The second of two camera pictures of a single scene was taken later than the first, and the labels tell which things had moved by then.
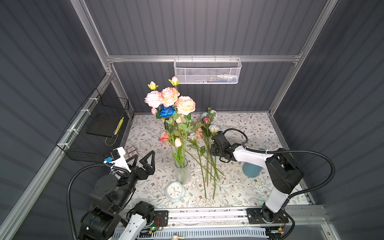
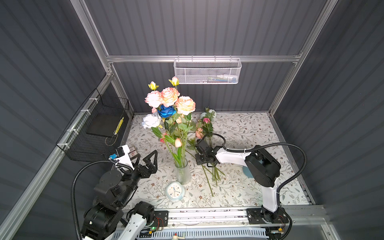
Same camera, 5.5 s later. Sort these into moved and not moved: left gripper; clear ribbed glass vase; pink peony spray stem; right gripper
Moved: right gripper
Not moved: left gripper; clear ribbed glass vase; pink peony spray stem
